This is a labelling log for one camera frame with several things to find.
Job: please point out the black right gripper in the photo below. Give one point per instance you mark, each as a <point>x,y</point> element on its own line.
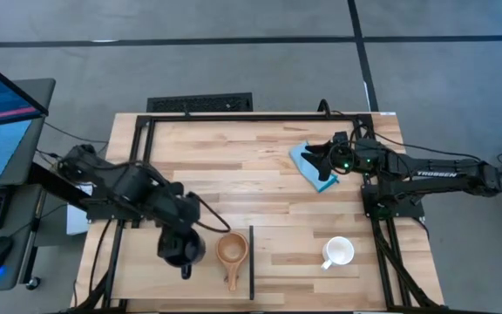
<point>347,157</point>

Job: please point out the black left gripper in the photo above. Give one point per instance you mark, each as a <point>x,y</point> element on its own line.
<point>174,243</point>

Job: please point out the black mug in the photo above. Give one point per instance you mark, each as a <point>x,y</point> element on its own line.
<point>186,272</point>

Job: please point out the white mug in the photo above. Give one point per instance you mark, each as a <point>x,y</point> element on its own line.
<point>338,252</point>

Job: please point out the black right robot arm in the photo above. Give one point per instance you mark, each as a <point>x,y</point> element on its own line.
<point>434,172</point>

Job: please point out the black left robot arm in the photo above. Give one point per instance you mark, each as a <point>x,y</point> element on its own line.
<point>129,183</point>

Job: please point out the light blue folded cloth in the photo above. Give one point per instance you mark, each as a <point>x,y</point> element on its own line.
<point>297,158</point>

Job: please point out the black floor vent grate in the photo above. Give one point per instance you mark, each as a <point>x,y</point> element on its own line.
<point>198,103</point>

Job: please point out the black desk caster wheel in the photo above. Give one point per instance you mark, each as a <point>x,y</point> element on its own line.
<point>33,283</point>

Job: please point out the grey desk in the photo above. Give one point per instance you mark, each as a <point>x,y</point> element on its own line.
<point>15,266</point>

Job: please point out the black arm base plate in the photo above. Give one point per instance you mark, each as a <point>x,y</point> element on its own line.
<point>401,209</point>
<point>111,213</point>

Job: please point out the black aluminium table frame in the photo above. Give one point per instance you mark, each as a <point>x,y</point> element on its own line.
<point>255,118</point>

